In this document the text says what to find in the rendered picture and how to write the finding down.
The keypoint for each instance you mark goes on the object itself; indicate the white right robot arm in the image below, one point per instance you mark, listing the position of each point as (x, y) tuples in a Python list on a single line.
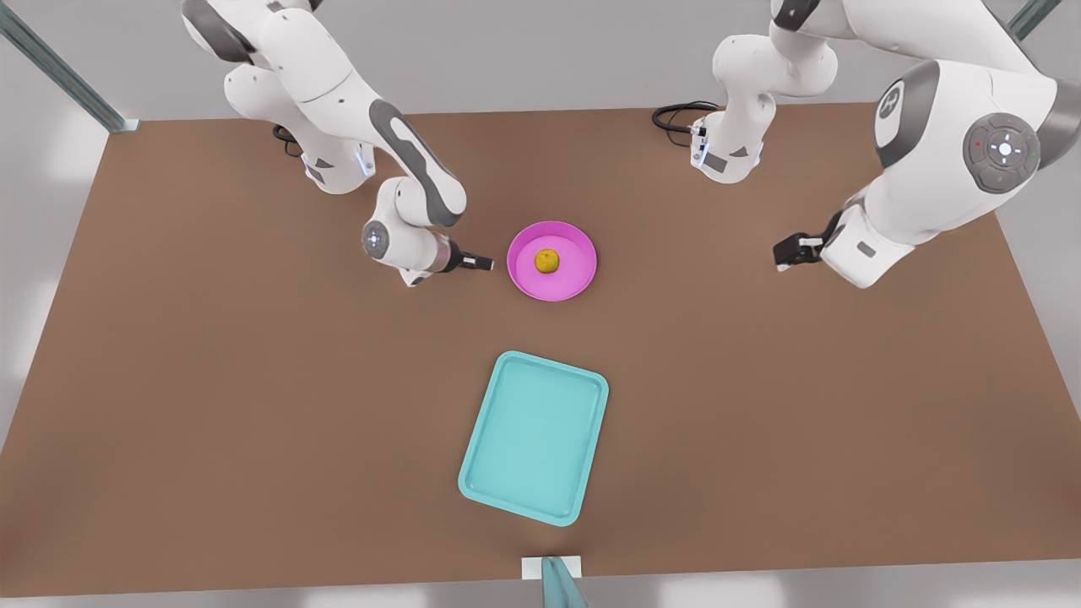
[(321, 76)]

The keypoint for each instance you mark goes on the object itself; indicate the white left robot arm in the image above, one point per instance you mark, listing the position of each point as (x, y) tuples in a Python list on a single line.
[(946, 143)]

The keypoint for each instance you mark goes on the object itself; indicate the pink round plate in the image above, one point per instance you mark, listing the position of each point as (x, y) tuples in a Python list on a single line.
[(551, 261)]

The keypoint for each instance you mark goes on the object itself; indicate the turquoise rectangular tray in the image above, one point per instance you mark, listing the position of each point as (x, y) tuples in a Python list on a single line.
[(535, 437)]

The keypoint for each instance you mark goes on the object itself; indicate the small orange fruit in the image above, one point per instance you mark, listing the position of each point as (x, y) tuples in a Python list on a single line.
[(547, 262)]

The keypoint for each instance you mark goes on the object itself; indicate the silver frame post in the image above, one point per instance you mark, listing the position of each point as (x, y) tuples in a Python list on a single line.
[(1032, 17), (59, 72), (559, 583)]

